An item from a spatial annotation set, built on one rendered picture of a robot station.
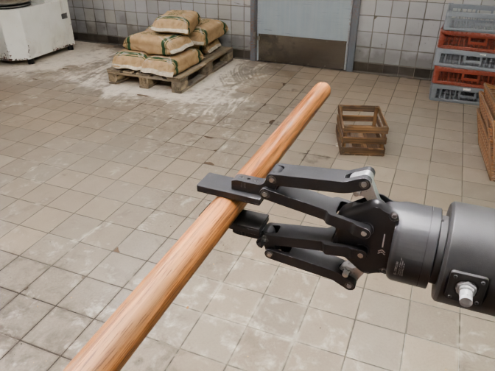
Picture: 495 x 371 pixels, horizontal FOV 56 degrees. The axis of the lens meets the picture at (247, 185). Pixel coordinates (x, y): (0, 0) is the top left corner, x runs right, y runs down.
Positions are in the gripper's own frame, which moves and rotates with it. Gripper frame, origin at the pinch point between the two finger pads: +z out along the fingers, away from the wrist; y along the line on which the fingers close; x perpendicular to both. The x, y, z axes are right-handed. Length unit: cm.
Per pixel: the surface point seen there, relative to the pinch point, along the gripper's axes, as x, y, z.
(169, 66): 321, 95, 206
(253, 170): 5.2, -1.4, -0.2
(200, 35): 383, 81, 206
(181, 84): 323, 111, 196
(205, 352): 69, 119, 44
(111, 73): 321, 110, 271
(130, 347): -20.3, -0.4, -1.2
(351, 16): 449, 65, 71
